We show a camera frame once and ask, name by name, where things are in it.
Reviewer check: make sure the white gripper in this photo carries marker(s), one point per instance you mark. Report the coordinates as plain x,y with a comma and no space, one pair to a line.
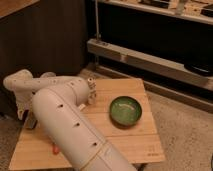
23,102

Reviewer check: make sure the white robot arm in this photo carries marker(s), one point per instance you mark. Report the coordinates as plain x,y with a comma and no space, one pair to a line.
54,101

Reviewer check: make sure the orange carrot toy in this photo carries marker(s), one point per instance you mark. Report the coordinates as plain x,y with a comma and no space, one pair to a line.
55,149

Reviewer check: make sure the white flat sponge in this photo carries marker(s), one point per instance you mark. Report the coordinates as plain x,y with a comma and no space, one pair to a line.
81,107

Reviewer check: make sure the dark wooden cabinet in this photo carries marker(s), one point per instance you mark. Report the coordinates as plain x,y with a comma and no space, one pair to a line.
49,35

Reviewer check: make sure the wooden table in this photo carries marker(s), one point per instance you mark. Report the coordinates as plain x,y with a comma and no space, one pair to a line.
140,144

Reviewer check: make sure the green bowl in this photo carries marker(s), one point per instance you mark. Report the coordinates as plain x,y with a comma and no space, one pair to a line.
125,110

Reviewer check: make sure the vertical metal pole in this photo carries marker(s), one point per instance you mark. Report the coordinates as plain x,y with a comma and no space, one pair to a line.
98,36

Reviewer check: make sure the background shelf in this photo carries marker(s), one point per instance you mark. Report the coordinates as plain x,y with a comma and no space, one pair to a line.
178,10

